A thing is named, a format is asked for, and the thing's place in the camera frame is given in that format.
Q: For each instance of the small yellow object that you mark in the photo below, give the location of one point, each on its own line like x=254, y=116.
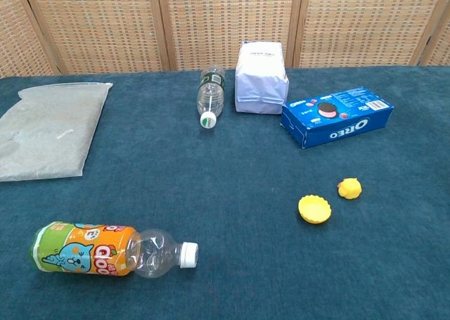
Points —
x=351, y=189

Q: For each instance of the yellow cupcake mould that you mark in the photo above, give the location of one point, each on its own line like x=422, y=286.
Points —
x=314, y=210

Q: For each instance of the blue table cloth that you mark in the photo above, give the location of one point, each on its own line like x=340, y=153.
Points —
x=225, y=193

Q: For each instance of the clear water bottle green label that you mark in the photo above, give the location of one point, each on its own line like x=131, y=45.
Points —
x=210, y=95

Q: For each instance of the white paper package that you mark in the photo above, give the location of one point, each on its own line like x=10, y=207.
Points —
x=262, y=84

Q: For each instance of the blue Oreo cookie box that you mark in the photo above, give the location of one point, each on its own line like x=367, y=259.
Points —
x=344, y=130

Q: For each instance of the woven folding screen panel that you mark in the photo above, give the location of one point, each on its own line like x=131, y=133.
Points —
x=228, y=14
x=102, y=24
x=17, y=28
x=365, y=21
x=441, y=49

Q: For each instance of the orange cartoon label drink bottle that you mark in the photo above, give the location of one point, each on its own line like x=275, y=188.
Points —
x=88, y=251

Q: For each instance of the clear plastic zip bag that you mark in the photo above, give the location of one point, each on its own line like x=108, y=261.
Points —
x=45, y=133

